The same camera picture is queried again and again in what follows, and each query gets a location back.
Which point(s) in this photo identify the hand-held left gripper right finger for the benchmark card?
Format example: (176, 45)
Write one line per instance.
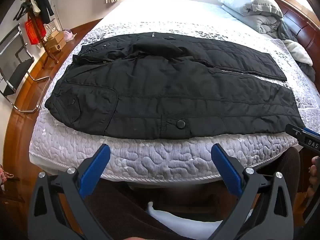
(225, 165)

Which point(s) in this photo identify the hanging black clothes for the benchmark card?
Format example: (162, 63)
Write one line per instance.
(42, 0)

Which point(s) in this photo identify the person's right hand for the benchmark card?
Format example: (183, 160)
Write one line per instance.
(315, 172)

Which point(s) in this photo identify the white fleece blanket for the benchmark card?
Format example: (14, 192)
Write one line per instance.
(298, 52)

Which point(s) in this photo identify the black quilted jacket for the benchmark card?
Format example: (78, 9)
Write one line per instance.
(162, 92)

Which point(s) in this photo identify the pink container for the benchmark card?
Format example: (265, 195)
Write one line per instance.
(68, 33)

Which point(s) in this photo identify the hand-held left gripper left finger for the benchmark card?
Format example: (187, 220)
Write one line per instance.
(96, 165)

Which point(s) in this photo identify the plaid bag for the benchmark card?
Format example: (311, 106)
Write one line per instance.
(5, 176)

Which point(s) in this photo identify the black metal frame chair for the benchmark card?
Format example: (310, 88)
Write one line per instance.
(17, 72)

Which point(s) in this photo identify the wooden coat rack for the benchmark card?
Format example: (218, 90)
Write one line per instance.
(51, 55)

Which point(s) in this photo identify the wooden headboard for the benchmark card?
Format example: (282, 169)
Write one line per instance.
(302, 22)

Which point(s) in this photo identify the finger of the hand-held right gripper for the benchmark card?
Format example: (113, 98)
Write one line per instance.
(297, 132)

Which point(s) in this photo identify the bed with white quilted cover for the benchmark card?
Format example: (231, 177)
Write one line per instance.
(150, 160)

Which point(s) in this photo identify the folded grey blue comforter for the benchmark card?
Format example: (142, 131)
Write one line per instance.
(260, 21)

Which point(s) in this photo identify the white cloth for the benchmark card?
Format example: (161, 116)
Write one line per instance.
(175, 217)

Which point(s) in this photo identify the cardboard boxes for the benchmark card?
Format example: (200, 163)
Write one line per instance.
(54, 42)

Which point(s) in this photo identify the red bag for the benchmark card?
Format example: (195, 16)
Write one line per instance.
(35, 31)

